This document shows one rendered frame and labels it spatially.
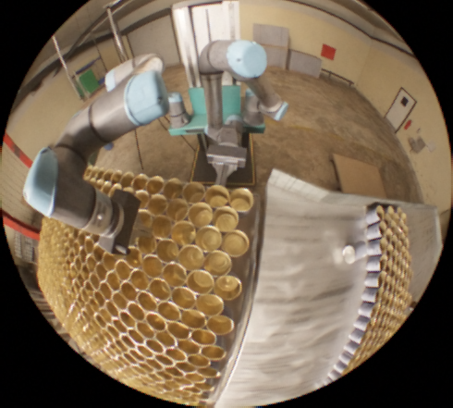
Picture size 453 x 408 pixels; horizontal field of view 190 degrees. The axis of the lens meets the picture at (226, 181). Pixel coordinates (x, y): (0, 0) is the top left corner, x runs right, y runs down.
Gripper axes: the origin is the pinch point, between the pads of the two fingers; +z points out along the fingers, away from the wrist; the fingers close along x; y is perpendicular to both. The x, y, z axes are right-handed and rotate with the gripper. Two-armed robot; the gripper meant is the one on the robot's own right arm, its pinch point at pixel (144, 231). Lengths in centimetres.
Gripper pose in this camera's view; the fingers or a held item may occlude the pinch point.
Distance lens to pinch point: 40.2
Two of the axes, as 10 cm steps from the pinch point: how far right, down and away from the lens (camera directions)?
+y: 9.9, 1.3, -0.9
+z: 0.2, 4.7, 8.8
